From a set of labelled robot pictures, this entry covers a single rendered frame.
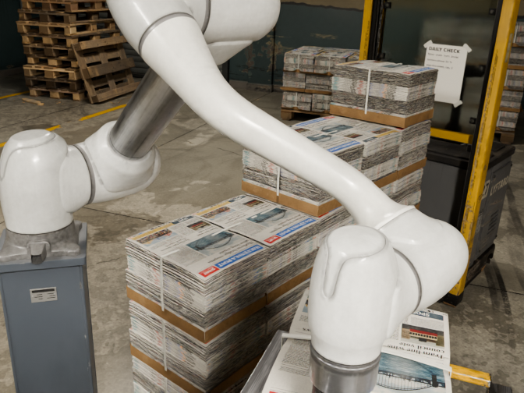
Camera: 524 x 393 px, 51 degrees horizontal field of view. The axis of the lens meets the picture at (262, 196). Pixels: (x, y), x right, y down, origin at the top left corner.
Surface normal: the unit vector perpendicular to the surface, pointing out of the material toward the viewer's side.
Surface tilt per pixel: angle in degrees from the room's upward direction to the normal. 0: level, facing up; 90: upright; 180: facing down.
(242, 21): 111
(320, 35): 90
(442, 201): 90
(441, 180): 90
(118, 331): 0
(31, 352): 90
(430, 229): 27
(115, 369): 0
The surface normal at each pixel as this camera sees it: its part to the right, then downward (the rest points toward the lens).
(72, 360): 0.27, 0.36
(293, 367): 0.07, -0.95
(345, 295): -0.37, 0.21
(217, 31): 0.42, 0.80
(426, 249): 0.36, -0.62
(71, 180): 0.73, 0.18
